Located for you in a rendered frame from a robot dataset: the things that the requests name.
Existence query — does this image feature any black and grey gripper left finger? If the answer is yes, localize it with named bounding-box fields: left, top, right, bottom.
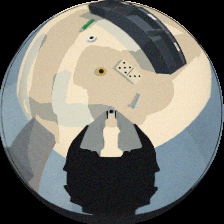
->
left=63, top=110, right=108, bottom=172

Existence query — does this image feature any dark grey rack of bins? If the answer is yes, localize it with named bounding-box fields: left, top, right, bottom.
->
left=87, top=0, right=187, bottom=75

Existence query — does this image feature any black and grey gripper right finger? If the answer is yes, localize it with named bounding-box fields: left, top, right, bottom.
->
left=115, top=110, right=160, bottom=173

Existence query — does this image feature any brass hex nut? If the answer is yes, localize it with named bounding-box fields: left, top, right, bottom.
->
left=97, top=67, right=106, bottom=76

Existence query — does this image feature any white domino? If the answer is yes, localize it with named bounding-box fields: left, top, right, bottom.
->
left=115, top=59, right=143, bottom=85

